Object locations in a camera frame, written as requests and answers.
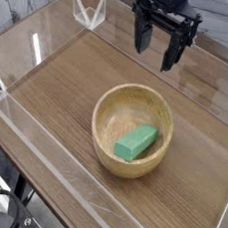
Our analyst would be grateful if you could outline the brown wooden bowl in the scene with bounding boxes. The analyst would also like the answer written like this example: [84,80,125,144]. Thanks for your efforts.
[92,84,174,179]

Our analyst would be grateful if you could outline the clear acrylic tray walls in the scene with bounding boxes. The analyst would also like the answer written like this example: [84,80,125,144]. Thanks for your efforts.
[0,0,228,228]

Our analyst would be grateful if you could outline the green rectangular block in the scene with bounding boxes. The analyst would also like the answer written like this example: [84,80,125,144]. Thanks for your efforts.
[114,123,159,162]

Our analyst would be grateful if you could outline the black table leg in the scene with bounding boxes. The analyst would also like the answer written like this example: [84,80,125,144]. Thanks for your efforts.
[14,174,26,200]

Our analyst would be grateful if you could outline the grey metal base plate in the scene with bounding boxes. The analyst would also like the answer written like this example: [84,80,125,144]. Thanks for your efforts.
[7,199,42,228]

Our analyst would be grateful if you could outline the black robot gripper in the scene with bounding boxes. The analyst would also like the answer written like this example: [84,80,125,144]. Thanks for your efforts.
[132,0,203,72]

